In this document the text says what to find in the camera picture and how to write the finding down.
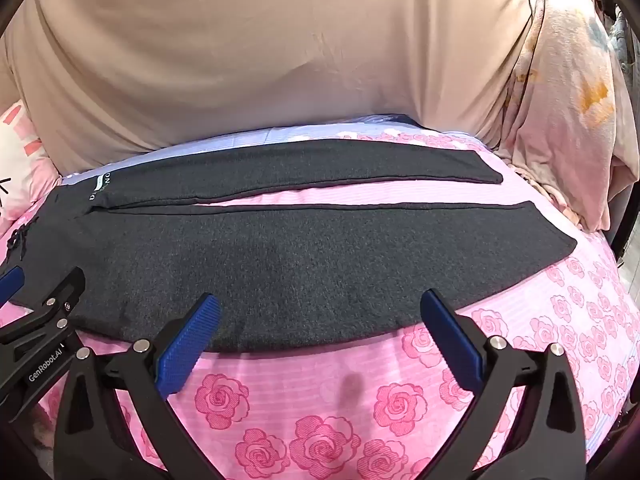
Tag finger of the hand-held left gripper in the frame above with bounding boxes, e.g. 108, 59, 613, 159
0, 266, 87, 346
0, 266, 25, 308

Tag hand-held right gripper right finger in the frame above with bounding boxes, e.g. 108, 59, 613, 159
420, 289, 591, 480

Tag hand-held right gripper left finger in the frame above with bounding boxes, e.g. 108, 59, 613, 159
52, 294, 222, 480

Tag dark grey pants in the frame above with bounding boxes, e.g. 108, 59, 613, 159
9, 137, 578, 353

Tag pink rose bedsheet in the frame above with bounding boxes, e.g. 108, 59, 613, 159
0, 122, 636, 480

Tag white rabbit cartoon pillow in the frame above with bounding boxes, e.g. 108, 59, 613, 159
0, 102, 63, 231

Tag peach floral blanket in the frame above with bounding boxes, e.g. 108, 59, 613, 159
495, 0, 633, 233

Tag beige cloth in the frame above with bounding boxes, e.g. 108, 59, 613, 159
0, 0, 551, 176

